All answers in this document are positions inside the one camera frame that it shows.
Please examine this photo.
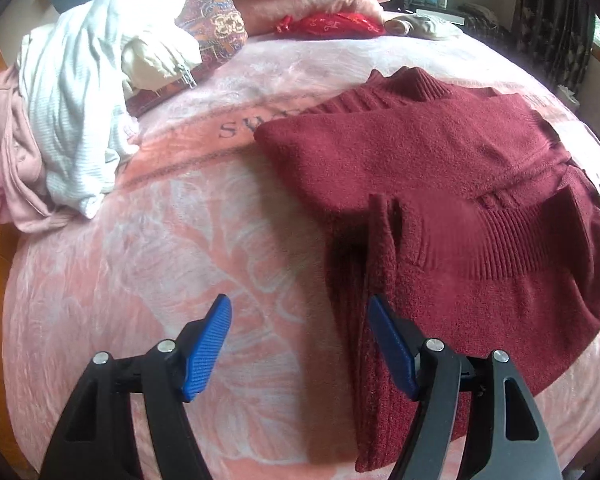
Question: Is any dark red knit sweater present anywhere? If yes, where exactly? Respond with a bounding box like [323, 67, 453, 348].
[254, 67, 600, 472]

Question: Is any dark patterned curtain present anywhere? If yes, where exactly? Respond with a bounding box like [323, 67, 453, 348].
[512, 0, 595, 98]

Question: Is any plaid dark cloth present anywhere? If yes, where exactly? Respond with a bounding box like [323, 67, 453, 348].
[458, 3, 513, 46]

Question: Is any pink floral blanket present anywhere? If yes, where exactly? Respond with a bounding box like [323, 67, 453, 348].
[2, 36, 600, 479]

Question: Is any beige cloth item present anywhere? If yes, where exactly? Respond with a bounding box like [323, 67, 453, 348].
[384, 14, 463, 41]

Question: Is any pink garment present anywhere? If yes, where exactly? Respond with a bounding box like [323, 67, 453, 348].
[0, 66, 76, 233]

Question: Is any red patterned cloth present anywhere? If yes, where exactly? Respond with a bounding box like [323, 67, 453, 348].
[275, 12, 386, 40]

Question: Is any pale blue white garment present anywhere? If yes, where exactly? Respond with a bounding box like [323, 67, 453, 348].
[17, 0, 193, 219]

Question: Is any cream zippered garment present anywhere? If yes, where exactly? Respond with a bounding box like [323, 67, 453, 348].
[121, 32, 202, 93]

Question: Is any paisley patterned cushion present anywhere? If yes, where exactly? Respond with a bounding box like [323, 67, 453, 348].
[126, 0, 248, 117]

